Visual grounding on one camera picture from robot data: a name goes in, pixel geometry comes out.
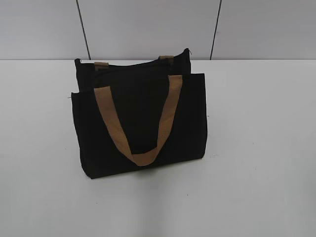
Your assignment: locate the tan front bag handle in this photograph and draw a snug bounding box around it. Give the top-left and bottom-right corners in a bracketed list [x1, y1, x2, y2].
[94, 75, 183, 166]

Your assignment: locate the tan rear bag handle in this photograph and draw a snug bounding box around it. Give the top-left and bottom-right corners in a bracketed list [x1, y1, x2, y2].
[94, 55, 174, 71]

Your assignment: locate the black canvas tote bag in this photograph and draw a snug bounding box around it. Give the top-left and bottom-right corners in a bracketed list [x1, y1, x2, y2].
[71, 49, 207, 179]

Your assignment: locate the tan bag handle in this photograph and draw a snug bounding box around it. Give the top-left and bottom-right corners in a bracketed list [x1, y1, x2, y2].
[94, 75, 183, 166]
[94, 55, 174, 71]

